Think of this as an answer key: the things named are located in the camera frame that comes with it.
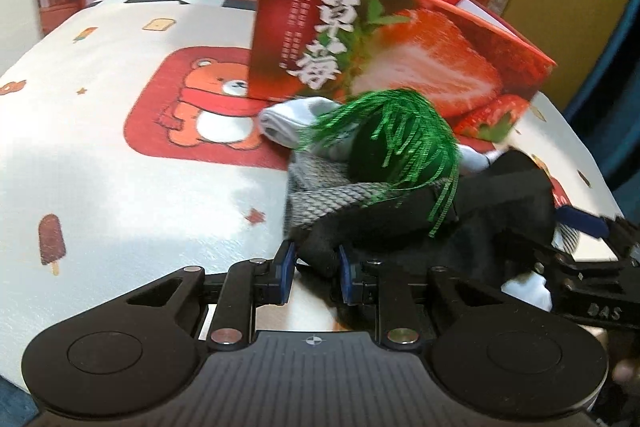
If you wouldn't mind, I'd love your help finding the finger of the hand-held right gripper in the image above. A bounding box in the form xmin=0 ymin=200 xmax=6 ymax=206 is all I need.
xmin=556 ymin=206 xmax=640 ymax=258
xmin=500 ymin=227 xmax=571 ymax=273

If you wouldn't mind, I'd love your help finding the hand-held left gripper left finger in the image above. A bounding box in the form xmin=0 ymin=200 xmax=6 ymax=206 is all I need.
xmin=125 ymin=239 xmax=301 ymax=353

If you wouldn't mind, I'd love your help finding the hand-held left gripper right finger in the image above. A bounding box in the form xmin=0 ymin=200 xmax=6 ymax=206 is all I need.
xmin=337 ymin=244 xmax=506 ymax=353

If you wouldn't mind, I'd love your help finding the black cloth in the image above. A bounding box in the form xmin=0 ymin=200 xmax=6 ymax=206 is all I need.
xmin=290 ymin=152 xmax=558 ymax=308

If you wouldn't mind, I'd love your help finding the grey knit cloth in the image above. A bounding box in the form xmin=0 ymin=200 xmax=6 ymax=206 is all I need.
xmin=285 ymin=154 xmax=453 ymax=233

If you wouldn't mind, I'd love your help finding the green tinsel pom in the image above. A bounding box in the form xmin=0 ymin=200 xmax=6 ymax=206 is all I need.
xmin=295 ymin=88 xmax=461 ymax=238

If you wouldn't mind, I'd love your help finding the strawberry print cardboard box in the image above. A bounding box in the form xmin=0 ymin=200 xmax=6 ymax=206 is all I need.
xmin=247 ymin=0 xmax=558 ymax=142

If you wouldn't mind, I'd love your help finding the teal curtain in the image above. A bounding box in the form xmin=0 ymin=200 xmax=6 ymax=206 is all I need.
xmin=562 ymin=0 xmax=640 ymax=228

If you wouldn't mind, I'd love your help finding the white sock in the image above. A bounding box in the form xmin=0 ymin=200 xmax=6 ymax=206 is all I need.
xmin=259 ymin=98 xmax=346 ymax=155
xmin=457 ymin=144 xmax=506 ymax=175

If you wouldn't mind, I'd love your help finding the wooden panel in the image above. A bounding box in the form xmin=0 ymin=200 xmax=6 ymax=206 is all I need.
xmin=500 ymin=0 xmax=640 ymax=112

